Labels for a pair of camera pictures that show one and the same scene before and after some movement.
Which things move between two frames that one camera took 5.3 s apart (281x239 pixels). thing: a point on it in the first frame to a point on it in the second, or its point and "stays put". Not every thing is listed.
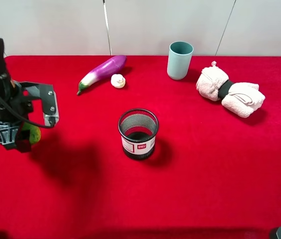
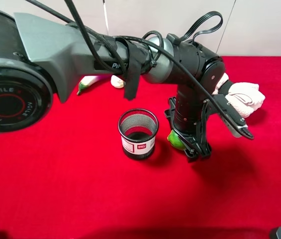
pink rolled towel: x=241 y=99 stays put
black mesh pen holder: x=138 y=128 stays put
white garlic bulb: x=118 y=80 stays put
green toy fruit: x=35 y=133 to x=175 y=140
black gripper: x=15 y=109 to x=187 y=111
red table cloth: x=212 y=175 stays put
